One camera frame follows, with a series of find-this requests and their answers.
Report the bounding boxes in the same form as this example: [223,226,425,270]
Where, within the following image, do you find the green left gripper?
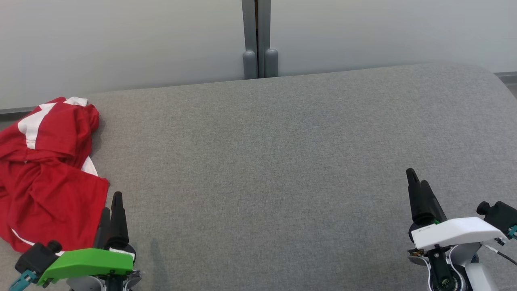
[36,192,142,291]

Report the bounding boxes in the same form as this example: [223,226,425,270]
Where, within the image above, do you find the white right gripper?
[406,167,509,291]

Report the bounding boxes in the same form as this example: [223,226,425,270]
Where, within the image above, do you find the red basketball jersey white sleeves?
[0,96,109,253]

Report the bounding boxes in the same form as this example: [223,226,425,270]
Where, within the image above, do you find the thin black right gripper cable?
[481,226,517,267]

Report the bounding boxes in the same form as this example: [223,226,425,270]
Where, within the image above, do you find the black cable teal connector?
[8,270,38,291]

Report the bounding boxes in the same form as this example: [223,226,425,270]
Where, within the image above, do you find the grey partition frame post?
[258,0,279,78]
[242,0,259,80]

